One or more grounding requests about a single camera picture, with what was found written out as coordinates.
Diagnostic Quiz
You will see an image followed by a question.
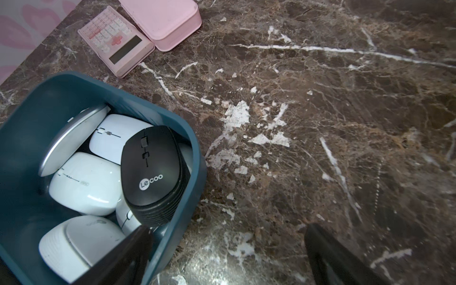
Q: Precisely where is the black Lecoo mouse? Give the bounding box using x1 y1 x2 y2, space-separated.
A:
121 126 191 228

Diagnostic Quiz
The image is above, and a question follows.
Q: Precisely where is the pink pencil case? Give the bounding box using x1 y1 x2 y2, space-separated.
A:
120 0 202 52

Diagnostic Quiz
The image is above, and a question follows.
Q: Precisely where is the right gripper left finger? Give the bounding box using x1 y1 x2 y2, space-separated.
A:
74 226 153 285

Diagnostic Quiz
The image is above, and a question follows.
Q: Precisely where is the teal storage box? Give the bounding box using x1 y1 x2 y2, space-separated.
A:
1 72 207 285

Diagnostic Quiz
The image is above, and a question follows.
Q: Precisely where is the white ribbed mouse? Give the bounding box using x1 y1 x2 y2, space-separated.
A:
39 215 125 283

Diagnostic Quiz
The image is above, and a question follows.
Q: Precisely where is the pink calculator on table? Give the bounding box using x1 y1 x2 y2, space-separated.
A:
78 6 155 78

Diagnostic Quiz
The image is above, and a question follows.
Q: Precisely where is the silver white mouse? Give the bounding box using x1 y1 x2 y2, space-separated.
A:
116 143 194 236

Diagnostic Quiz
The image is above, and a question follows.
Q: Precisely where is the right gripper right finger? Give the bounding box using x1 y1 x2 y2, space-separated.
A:
305 223 388 285

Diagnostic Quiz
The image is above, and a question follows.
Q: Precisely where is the white rounded mouse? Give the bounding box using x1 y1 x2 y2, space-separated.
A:
49 152 122 216

